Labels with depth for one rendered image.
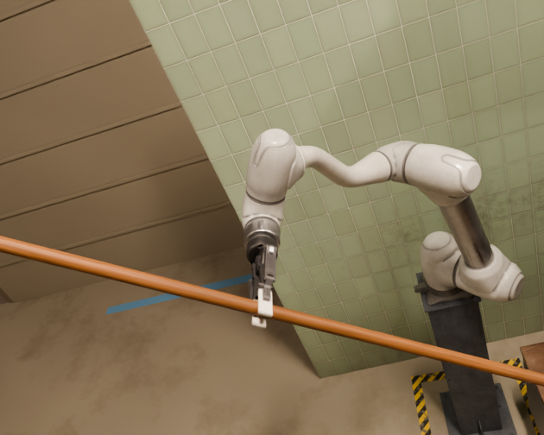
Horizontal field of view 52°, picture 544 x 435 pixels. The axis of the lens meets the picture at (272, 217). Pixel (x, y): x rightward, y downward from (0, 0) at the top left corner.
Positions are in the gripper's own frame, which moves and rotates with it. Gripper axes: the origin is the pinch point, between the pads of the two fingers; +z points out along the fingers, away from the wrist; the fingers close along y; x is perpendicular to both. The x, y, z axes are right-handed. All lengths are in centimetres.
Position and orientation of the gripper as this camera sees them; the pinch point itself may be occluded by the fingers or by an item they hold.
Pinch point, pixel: (262, 308)
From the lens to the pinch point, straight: 120.0
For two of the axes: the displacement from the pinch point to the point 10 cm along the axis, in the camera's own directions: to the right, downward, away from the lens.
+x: -9.3, -2.7, -2.3
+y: -3.6, 7.4, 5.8
